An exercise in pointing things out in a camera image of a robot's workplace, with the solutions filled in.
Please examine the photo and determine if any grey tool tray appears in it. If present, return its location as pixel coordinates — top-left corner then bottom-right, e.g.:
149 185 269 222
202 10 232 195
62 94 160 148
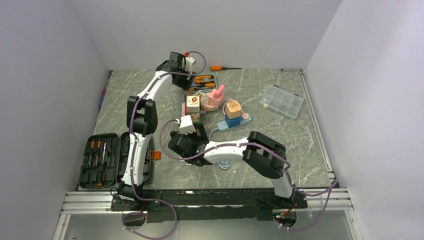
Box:
181 73 218 116

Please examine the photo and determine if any light blue power strip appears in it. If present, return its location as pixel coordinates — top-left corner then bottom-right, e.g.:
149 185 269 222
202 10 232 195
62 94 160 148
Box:
217 114 252 132

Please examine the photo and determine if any light blue cable with plug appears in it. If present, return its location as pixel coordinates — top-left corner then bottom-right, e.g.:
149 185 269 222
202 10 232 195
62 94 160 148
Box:
207 127 234 170

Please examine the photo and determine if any black tool case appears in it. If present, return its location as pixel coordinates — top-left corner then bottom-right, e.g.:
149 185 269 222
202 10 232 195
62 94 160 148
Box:
78 132 162 191

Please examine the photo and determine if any clear plastic screw box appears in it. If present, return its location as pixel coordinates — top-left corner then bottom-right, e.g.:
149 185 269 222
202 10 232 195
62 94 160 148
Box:
259 85 304 119

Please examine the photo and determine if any white power strip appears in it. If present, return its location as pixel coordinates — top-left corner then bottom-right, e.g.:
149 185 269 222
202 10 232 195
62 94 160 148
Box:
182 96 201 123

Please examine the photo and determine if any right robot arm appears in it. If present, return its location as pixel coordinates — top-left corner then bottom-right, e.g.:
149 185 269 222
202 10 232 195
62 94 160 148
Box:
167 123 295 208

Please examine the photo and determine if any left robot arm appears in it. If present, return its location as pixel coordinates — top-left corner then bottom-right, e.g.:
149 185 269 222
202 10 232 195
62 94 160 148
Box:
118 51 196 210

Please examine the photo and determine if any pink round socket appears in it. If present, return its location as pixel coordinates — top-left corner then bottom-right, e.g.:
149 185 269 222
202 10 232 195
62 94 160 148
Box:
200 84 225 112

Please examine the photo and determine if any white cube adapter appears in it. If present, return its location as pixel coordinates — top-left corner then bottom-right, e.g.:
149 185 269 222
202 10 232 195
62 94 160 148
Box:
185 95 200 113

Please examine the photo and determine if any dark blue cube adapter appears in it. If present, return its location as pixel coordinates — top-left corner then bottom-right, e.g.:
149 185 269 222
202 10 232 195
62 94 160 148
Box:
224 114 242 129

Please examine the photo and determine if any tan cube adapter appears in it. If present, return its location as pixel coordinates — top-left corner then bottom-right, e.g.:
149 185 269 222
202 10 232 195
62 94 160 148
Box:
225 101 242 119

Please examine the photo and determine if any blue red pen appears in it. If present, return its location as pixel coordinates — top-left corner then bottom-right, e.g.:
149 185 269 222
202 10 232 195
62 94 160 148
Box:
98 80 109 111

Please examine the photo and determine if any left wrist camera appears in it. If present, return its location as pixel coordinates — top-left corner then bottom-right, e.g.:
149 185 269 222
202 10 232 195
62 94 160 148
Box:
184 56 197 72

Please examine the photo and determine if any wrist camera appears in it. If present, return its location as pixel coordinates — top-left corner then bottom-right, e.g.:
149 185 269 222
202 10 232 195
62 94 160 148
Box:
184 56 197 72
178 115 195 135

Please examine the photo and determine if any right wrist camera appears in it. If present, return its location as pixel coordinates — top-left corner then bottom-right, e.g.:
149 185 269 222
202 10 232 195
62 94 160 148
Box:
178 115 195 135

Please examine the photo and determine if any orange handled screwdriver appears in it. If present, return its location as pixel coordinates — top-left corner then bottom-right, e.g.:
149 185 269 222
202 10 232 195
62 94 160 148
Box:
210 65 241 72

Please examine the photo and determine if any pink cable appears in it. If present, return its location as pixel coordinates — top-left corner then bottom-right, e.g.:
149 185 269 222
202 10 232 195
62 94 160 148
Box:
222 98 251 123

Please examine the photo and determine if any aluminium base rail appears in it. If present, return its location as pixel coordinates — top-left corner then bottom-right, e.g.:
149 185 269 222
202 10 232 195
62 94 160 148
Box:
53 188 363 240

